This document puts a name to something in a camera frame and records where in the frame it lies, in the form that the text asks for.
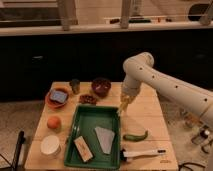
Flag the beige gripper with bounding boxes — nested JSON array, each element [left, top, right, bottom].
[[120, 93, 135, 110]]

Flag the yellow banana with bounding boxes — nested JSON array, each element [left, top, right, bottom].
[[117, 104, 126, 115]]

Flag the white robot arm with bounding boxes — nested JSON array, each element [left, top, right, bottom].
[[119, 52, 213, 131]]

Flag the dark metal cup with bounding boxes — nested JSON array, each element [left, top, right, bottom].
[[69, 79, 80, 94]]

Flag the white paper cup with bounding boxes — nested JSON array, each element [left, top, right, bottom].
[[40, 135, 61, 157]]

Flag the dark maroon bowl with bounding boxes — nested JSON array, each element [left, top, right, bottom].
[[91, 77, 111, 97]]

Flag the green chili pepper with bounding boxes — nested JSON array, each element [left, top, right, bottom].
[[123, 130, 148, 142]]

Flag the small brown dish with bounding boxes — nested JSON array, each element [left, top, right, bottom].
[[79, 94, 97, 105]]

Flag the grey folded cloth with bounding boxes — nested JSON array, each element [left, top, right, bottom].
[[95, 127, 115, 154]]

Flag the green plastic tray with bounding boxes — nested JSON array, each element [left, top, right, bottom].
[[64, 105, 120, 170]]

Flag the blue sponge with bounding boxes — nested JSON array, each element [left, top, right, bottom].
[[50, 90, 67, 103]]

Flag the orange bowl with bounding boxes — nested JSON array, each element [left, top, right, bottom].
[[45, 87, 69, 109]]

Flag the wooden block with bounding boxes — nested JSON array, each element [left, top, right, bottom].
[[74, 136, 93, 162]]

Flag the orange fruit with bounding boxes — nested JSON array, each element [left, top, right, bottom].
[[47, 116, 61, 130]]

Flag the black stand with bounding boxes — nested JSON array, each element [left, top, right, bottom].
[[11, 131, 25, 171]]

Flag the black cable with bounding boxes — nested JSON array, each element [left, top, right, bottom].
[[177, 161, 209, 171]]

